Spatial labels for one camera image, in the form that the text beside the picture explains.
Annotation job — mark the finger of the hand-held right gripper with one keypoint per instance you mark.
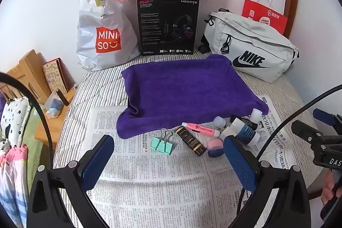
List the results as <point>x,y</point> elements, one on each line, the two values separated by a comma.
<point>323,115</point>
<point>304,128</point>

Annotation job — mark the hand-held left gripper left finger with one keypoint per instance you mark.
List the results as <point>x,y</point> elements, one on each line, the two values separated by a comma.
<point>97,161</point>

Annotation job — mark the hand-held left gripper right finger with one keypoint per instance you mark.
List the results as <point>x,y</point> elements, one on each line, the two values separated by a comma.
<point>239,164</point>

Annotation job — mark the pink and blue round container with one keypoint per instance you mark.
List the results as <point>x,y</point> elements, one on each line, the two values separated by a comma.
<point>215,149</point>

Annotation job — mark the white and blue bottle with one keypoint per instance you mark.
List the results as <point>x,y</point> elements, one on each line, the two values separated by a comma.
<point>247,134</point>

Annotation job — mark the mint green binder clip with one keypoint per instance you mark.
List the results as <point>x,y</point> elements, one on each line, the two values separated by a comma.
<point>161,146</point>

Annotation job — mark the person's right hand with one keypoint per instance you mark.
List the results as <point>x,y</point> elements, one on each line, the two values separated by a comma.
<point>327,188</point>

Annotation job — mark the white squeeze tube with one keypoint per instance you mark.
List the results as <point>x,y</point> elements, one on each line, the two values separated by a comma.
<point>228,131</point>

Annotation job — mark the black tube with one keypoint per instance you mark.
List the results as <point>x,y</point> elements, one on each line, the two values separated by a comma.
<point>247,121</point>

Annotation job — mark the pink tube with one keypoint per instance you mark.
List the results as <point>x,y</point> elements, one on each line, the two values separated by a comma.
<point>201,130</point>

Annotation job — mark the newspaper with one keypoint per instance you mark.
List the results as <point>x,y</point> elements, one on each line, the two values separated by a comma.
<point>160,185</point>

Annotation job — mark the translucent box blue contents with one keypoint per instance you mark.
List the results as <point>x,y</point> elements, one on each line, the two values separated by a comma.
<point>54,107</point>

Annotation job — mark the striped bed sheet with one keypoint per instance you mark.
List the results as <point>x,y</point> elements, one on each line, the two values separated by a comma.
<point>107,83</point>

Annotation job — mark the pink cloth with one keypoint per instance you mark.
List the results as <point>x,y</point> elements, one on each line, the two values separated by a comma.
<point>13,172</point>

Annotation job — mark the purple towel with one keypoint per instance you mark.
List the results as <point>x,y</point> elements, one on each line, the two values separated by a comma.
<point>187,89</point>

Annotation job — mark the white floral cloth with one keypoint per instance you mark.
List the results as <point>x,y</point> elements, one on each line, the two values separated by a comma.
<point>14,115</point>

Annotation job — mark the patterned book red edge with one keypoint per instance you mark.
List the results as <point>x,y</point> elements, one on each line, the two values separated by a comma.
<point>54,75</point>

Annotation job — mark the grey waist bag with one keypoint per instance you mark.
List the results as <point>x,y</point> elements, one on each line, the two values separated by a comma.
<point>251,41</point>

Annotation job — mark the small red paper bag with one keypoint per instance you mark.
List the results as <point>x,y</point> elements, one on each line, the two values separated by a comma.
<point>267,15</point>

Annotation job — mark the wooden nightstand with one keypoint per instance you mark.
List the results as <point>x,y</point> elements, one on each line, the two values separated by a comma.
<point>29,67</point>

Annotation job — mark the white plastic shopping bag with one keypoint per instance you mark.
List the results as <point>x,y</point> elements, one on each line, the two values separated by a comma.
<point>107,30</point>

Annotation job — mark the black headset box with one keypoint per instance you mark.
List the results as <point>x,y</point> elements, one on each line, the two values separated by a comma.
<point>160,27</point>

